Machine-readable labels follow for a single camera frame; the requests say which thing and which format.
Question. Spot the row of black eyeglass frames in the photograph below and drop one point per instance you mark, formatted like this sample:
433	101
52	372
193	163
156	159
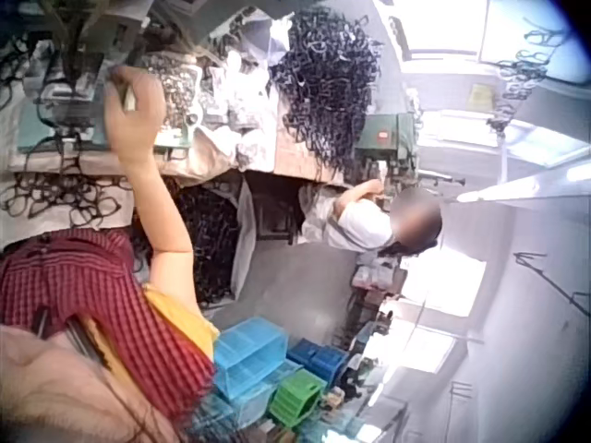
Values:
64	198

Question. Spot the cluttered work shelf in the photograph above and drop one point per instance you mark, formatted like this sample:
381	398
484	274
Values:
376	281

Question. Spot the green tray of metal parts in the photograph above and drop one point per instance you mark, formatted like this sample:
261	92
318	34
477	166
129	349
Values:
177	97

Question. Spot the green plastic basket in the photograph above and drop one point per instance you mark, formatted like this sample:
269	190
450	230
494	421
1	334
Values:
295	397

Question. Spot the light blue plastic basket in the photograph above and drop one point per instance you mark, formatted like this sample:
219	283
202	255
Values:
251	355

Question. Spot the large pile of black eyeglass frames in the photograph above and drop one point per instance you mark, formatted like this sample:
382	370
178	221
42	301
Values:
328	87

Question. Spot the heap of white plastic bags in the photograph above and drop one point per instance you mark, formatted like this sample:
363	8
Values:
240	106

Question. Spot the teal machine base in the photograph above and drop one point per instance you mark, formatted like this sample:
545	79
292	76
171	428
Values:
60	134

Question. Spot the dark blue plastic crates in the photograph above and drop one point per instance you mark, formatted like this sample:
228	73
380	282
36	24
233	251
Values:
321	362

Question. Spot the yellow paper label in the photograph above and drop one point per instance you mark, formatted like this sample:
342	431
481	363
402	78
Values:
481	96

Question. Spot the hanging bunch of dark eyeglass frames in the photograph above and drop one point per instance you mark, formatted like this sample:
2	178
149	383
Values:
210	244

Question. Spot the green workshop machine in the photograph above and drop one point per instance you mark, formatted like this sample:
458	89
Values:
385	134

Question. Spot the person's right hand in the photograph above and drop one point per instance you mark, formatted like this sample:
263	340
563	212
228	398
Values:
136	124

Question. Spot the person's right fingers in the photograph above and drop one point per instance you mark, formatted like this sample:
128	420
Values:
114	90

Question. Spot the dark bench machine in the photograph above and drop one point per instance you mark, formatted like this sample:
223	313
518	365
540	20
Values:
78	51

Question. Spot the small olive frame piece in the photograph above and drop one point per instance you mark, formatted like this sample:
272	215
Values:
129	99

